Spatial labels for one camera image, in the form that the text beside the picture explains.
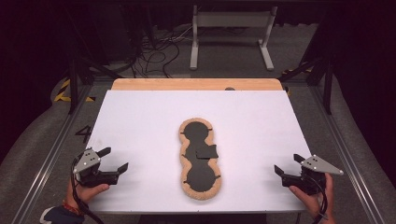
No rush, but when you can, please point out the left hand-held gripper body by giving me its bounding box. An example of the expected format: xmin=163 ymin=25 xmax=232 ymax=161
xmin=72 ymin=147 xmax=121 ymax=189

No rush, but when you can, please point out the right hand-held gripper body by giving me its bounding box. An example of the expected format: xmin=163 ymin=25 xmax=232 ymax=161
xmin=280 ymin=154 xmax=345 ymax=196

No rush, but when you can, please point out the tan fleece pad black lining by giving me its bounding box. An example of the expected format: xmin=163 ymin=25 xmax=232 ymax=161
xmin=177 ymin=117 xmax=223 ymax=201

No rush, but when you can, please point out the person's right hand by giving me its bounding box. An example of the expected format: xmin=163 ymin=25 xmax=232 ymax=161
xmin=288 ymin=172 xmax=335 ymax=218

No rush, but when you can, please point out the person's left hand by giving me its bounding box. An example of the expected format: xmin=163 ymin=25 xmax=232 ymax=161
xmin=64 ymin=180 xmax=110 ymax=210

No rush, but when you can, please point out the white board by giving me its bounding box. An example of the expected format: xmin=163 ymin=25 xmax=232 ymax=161
xmin=74 ymin=90 xmax=313 ymax=215

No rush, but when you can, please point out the yellow black floor tape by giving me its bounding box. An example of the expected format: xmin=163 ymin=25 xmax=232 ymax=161
xmin=281 ymin=65 xmax=312 ymax=76
xmin=54 ymin=78 xmax=96 ymax=103

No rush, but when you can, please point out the black metal stand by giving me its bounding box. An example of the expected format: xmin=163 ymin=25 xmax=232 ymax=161
xmin=278 ymin=55 xmax=335 ymax=116
xmin=66 ymin=8 xmax=122 ymax=115

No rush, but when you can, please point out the wooden table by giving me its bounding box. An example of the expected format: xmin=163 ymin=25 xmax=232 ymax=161
xmin=111 ymin=77 xmax=284 ymax=91

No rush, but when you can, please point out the white metal stand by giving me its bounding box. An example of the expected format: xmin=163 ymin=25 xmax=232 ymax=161
xmin=190 ymin=4 xmax=278 ymax=72

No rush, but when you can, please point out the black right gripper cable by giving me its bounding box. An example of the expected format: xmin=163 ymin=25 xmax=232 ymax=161
xmin=306 ymin=175 xmax=330 ymax=224

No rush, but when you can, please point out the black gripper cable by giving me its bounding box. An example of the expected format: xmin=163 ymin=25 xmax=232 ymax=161
xmin=70 ymin=157 xmax=106 ymax=224
xmin=306 ymin=175 xmax=330 ymax=224

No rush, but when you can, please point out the aluminium rail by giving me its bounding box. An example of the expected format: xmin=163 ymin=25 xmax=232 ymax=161
xmin=10 ymin=85 xmax=94 ymax=224
xmin=309 ymin=85 xmax=387 ymax=224

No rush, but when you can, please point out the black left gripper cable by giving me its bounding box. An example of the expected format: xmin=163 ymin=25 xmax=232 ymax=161
xmin=70 ymin=157 xmax=106 ymax=224

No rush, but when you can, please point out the red bracelet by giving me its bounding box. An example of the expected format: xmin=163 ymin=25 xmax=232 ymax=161
xmin=62 ymin=200 xmax=83 ymax=217

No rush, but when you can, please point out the tangle of black floor cables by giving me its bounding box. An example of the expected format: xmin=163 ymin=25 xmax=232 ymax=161
xmin=129 ymin=26 xmax=194 ymax=78

